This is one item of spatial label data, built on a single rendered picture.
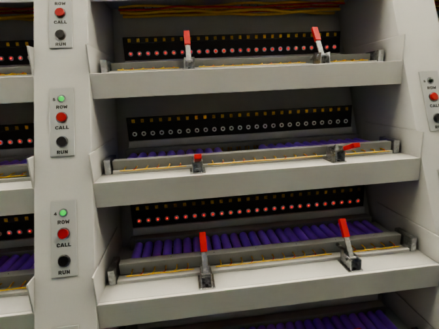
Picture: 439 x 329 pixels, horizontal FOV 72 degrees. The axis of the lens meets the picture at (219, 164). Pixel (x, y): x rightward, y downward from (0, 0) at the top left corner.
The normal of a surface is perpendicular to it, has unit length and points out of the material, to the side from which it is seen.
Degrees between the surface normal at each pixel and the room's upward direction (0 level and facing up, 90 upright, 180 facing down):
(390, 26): 90
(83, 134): 90
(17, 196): 112
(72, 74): 90
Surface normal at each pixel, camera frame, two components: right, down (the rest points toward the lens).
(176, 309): 0.12, 0.23
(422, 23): 0.09, -0.15
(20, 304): -0.05, -0.97
